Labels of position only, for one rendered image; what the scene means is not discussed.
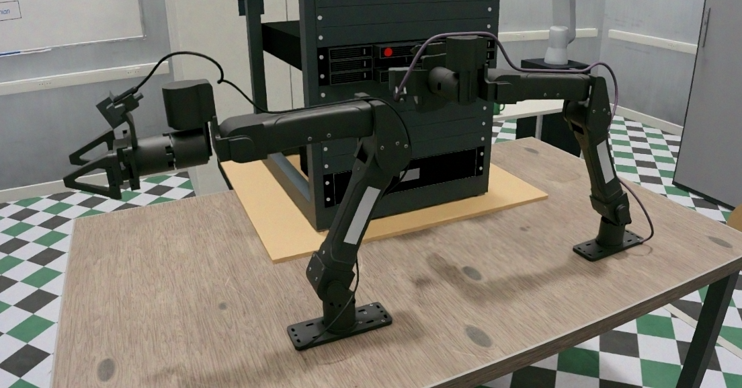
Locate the tan flat board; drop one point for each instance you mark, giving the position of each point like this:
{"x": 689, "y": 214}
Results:
{"x": 286, "y": 234}

